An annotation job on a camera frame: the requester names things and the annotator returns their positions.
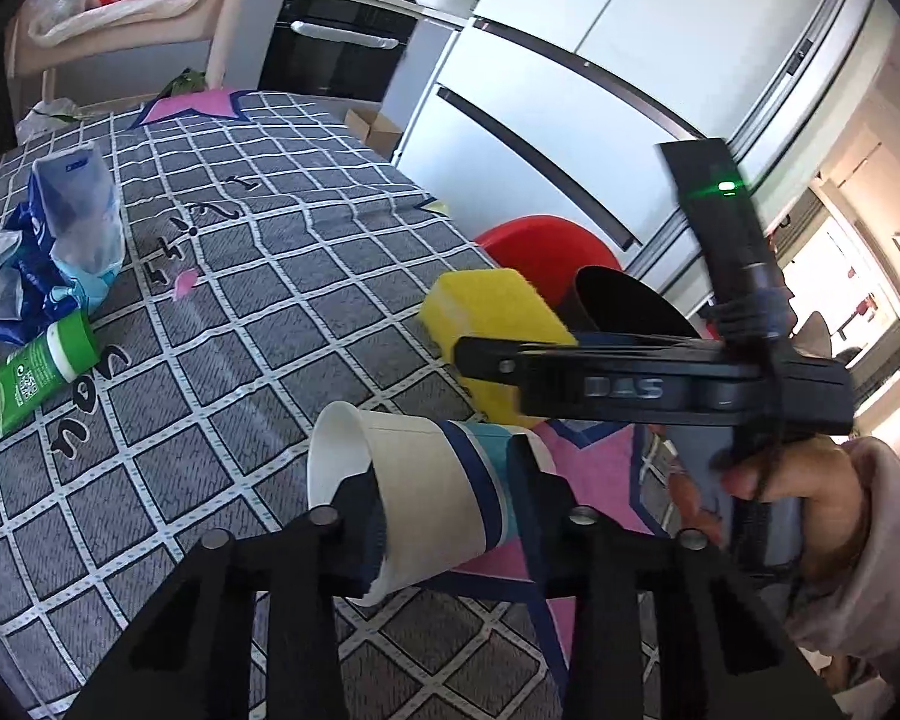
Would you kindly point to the person's right forearm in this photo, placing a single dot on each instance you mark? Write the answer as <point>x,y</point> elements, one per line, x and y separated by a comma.
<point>885,540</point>

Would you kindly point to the beige chair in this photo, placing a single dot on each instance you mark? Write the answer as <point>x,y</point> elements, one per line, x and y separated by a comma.
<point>157,22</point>

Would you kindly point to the white plastic bag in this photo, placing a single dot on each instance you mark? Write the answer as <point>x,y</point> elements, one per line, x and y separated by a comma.
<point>49,116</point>

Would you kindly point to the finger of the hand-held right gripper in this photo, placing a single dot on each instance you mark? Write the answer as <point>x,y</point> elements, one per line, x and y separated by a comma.
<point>495,361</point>

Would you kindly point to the white refrigerator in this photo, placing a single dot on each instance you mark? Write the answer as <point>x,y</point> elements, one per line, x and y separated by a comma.
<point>645,30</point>

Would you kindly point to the person's right hand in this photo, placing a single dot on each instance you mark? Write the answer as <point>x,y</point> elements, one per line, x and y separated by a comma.
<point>829,487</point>

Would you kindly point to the black round bin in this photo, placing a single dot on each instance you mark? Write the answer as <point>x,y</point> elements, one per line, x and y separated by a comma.
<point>622,300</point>

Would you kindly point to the cardboard box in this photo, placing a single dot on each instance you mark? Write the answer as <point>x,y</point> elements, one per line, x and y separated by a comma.
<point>375,131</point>

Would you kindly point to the white bottle green cap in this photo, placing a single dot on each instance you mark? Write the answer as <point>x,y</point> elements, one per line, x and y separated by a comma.
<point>37,367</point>

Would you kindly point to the green vegetables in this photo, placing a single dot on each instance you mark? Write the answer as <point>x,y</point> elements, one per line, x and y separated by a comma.
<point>184,82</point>

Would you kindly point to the blue crumpled bag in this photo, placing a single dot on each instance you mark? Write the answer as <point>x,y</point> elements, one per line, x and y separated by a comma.
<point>15,292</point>

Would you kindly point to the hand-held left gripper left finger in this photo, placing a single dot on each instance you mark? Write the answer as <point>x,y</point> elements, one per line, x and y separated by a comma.
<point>356,532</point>

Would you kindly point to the clear packet blue label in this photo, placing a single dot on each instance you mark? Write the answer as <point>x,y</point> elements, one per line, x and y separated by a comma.
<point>79,217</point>

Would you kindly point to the white paper cup blue band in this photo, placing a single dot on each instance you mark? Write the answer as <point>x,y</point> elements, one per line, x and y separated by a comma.
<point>420,487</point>

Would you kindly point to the red stool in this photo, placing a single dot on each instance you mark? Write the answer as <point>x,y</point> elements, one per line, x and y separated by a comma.
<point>540,240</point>

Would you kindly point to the black built-in oven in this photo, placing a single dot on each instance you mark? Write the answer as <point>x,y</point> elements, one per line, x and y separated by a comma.
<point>330,45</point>

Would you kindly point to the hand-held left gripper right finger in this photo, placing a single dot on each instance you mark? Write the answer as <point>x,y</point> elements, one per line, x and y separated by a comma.
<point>529,495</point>

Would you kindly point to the yellow sponge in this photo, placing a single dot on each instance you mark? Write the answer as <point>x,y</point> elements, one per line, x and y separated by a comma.
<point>487,307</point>

